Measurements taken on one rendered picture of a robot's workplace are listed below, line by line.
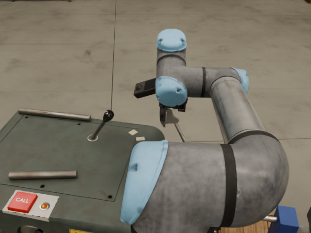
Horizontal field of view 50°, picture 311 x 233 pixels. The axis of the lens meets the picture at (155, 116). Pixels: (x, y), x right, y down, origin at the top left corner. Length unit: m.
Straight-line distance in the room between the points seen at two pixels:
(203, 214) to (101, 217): 0.55
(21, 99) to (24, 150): 2.72
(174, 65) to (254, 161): 0.42
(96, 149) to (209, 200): 0.77
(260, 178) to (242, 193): 0.03
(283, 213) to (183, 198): 0.84
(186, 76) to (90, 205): 0.46
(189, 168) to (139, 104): 3.20
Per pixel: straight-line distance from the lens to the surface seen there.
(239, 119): 0.60
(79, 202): 1.01
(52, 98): 3.84
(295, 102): 4.06
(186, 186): 0.43
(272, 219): 1.25
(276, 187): 0.48
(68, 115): 1.30
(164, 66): 0.82
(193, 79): 0.80
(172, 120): 1.08
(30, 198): 1.04
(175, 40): 0.85
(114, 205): 0.99
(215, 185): 0.44
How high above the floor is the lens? 2.02
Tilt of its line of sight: 36 degrees down
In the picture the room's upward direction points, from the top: 2 degrees clockwise
